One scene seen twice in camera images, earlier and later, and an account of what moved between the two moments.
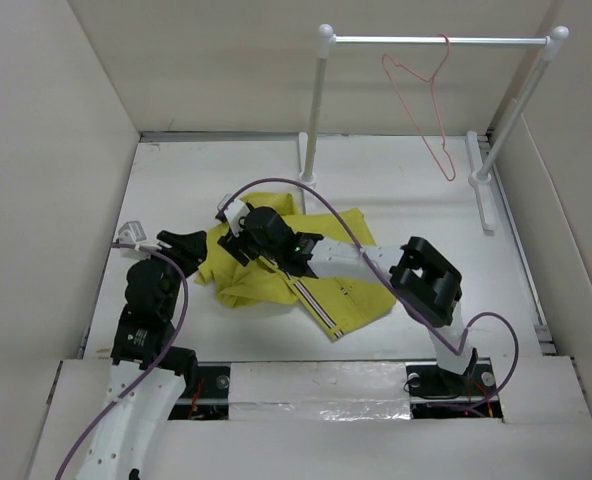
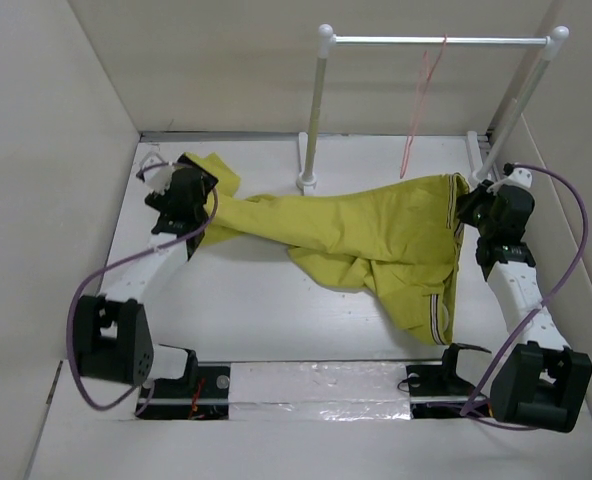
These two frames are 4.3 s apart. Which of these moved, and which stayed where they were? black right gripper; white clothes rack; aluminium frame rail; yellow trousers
Moved: yellow trousers; black right gripper
Stayed: aluminium frame rail; white clothes rack
